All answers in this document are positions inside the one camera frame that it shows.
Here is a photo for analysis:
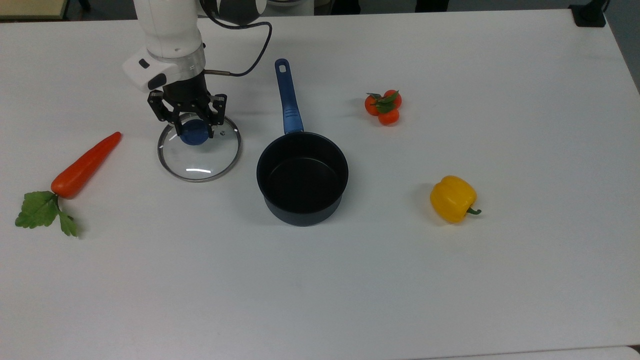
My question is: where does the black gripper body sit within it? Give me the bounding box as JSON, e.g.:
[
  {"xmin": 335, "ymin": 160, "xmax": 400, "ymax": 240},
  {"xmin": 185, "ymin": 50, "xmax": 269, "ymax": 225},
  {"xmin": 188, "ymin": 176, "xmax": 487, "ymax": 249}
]
[{"xmin": 162, "ymin": 73, "xmax": 213, "ymax": 119}]

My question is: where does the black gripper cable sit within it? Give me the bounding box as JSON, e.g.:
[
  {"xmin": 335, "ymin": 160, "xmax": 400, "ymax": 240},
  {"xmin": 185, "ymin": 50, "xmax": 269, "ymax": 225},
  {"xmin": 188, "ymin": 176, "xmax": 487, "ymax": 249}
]
[{"xmin": 200, "ymin": 0, "xmax": 274, "ymax": 79}]

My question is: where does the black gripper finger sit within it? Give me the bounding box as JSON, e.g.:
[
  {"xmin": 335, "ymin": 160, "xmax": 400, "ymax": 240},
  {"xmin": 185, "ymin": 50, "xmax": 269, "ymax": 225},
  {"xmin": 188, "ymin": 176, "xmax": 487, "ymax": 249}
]
[
  {"xmin": 147, "ymin": 89, "xmax": 183, "ymax": 139},
  {"xmin": 201, "ymin": 93, "xmax": 229, "ymax": 140}
]

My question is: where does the black table clamp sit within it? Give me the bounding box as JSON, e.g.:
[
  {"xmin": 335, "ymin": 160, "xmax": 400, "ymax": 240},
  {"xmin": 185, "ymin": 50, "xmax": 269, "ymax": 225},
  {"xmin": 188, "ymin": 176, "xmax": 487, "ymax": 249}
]
[{"xmin": 569, "ymin": 0, "xmax": 609, "ymax": 28}]

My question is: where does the glass lid with blue knob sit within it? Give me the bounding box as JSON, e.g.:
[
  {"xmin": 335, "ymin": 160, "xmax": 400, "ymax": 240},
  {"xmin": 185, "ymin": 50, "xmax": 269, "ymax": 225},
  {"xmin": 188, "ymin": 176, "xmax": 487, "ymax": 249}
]
[{"xmin": 157, "ymin": 112, "xmax": 243, "ymax": 183}]

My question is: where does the orange toy tomato bunch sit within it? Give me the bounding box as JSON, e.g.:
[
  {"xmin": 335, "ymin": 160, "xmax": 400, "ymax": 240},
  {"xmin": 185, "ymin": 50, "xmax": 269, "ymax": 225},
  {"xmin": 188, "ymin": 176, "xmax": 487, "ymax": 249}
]
[{"xmin": 363, "ymin": 89, "xmax": 403, "ymax": 127}]

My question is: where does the orange toy carrot with leaves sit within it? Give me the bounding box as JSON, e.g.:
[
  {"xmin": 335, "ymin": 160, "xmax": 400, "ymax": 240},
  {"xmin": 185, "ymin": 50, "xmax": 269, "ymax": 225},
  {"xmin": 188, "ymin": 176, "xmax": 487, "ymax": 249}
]
[{"xmin": 14, "ymin": 131, "xmax": 123, "ymax": 238}]

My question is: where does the light wooden board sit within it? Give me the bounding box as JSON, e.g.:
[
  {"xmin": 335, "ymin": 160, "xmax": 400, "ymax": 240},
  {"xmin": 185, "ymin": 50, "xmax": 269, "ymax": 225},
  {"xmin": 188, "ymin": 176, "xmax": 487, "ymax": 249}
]
[{"xmin": 0, "ymin": 0, "xmax": 69, "ymax": 21}]

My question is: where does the yellow toy bell pepper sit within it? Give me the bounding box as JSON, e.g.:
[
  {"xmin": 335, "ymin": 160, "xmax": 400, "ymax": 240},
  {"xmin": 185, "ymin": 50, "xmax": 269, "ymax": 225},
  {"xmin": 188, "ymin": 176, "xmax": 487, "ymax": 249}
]
[{"xmin": 429, "ymin": 175, "xmax": 483, "ymax": 224}]

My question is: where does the dark pot with blue handle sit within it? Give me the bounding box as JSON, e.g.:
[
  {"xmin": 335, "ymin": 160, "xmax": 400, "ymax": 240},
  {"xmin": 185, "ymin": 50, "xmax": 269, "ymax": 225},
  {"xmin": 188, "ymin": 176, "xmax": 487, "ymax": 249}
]
[{"xmin": 256, "ymin": 58, "xmax": 350, "ymax": 228}]

